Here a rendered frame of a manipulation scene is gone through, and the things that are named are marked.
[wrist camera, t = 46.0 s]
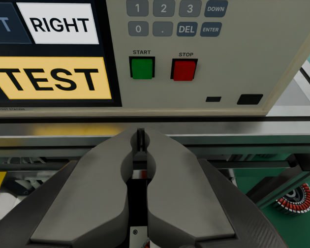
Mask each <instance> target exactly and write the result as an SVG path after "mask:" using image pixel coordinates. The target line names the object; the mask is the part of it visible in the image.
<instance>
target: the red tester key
mask: <svg viewBox="0 0 310 248"><path fill-rule="evenodd" d="M195 66H196V65H195V62H194V61H175V65H174V73H173V79H174V81H192V80H193V75H194V71H195Z"/></svg>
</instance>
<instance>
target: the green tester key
mask: <svg viewBox="0 0 310 248"><path fill-rule="evenodd" d="M131 64H132V76H133V79H152V74H153V60H152V59H132V63H131Z"/></svg>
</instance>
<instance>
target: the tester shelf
mask: <svg viewBox="0 0 310 248"><path fill-rule="evenodd" d="M131 127H138V128H145V127H152V128H153V129H155V130H157V131H159V132H161V133H163V134H164V135H166V136H168V137H170V138H172V139H174V140H175V141H177V142H179V143H180V144H182V145H183V146H185V147H186V148H187V149H189V150H190V151H191V152H193V153H194V154H195V155H237V154H310V63H309V62H308V61H307V60H306V61H305V63H304V64H303V65H302V67H301V68H300V70H299V71H298V72H297V74H296V75H295V77H294V78H293V79H292V81H291V82H290V83H289V85H288V86H287V88H286V89H285V90H284V92H283V93H282V95H281V96H280V97H279V99H278V100H277V102H276V103H275V104H274V106H273V107H272V109H271V110H270V111H269V113H268V114H267V115H265V116H105V117H0V157H51V156H84V155H85V154H86V153H87V152H89V151H90V150H91V149H93V148H94V147H96V146H97V145H99V144H100V143H102V142H104V141H106V140H108V139H110V138H111V137H113V136H115V135H117V134H119V133H121V132H123V131H125V130H127V129H129V128H131Z"/></svg>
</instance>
